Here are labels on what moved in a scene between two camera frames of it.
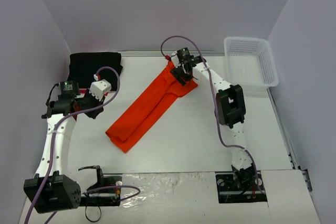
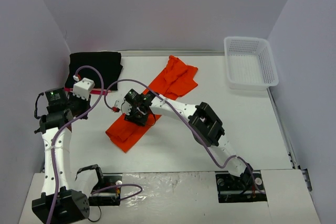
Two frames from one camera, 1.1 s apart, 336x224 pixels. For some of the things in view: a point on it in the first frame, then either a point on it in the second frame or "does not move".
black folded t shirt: [87, 67] does not move
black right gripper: [180, 74] -> [128, 115]
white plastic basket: [249, 63] does not move
